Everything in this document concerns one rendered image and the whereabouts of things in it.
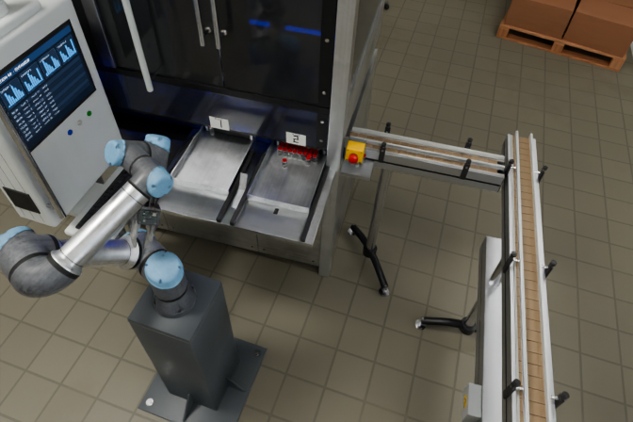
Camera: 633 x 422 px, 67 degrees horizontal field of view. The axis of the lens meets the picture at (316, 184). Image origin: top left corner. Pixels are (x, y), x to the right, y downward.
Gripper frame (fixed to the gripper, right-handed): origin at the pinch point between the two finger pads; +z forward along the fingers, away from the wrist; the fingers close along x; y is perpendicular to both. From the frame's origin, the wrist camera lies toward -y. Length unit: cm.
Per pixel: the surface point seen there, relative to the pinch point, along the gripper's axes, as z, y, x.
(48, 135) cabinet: -23, -44, -32
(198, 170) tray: -16, -49, 25
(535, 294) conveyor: -9, 48, 125
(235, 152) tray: -26, -52, 40
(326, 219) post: -1, -47, 90
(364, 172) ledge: -31, -22, 89
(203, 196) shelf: -8.6, -36.3, 26.2
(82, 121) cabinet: -28, -58, -22
